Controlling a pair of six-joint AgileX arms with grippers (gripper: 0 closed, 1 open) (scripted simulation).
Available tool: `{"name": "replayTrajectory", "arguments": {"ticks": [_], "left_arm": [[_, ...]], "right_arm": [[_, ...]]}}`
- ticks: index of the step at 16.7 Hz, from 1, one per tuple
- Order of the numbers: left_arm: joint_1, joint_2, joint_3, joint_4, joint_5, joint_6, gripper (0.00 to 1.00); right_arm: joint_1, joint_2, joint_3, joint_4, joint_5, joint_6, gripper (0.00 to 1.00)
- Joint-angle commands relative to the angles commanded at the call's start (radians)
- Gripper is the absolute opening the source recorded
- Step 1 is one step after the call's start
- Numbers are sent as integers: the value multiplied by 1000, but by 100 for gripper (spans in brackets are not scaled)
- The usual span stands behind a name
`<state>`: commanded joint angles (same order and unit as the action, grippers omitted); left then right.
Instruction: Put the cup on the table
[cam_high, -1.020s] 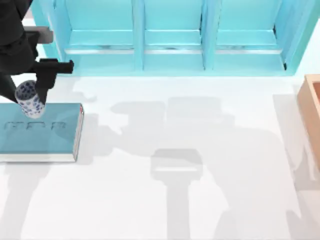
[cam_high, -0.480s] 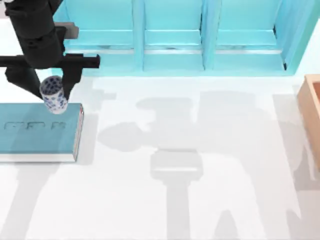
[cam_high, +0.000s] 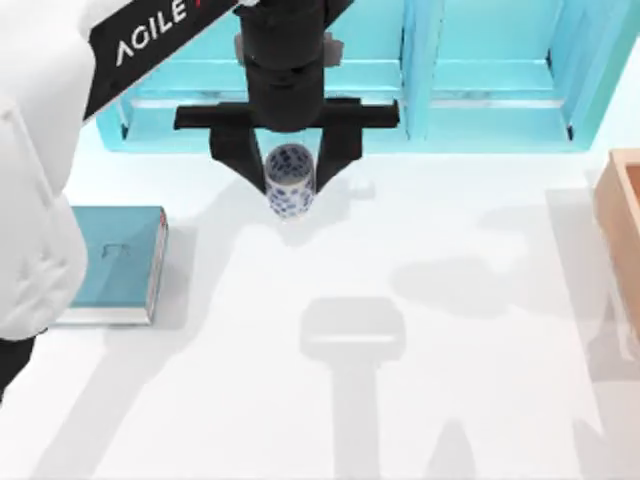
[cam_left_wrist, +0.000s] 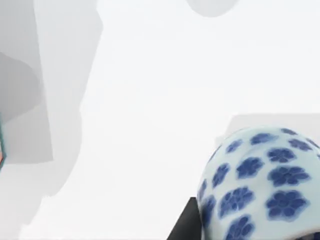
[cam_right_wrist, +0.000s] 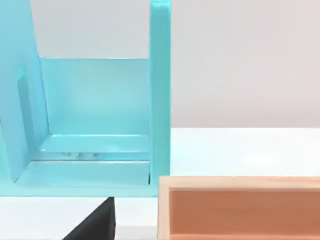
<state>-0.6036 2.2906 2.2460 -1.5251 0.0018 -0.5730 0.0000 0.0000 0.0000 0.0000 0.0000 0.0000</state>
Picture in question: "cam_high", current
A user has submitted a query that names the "light blue rack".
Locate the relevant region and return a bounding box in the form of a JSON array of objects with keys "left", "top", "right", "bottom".
[{"left": 94, "top": 0, "right": 640, "bottom": 155}]

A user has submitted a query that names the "blue and white patterned cup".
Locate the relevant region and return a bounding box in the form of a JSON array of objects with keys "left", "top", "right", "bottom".
[{"left": 263, "top": 142, "right": 316, "bottom": 221}]

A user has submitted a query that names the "salmon-coloured box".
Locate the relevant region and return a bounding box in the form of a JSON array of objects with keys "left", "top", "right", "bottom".
[{"left": 592, "top": 147, "right": 640, "bottom": 362}]

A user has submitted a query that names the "teal book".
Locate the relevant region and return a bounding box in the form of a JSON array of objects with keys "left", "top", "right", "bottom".
[{"left": 49, "top": 205, "right": 170, "bottom": 328}]

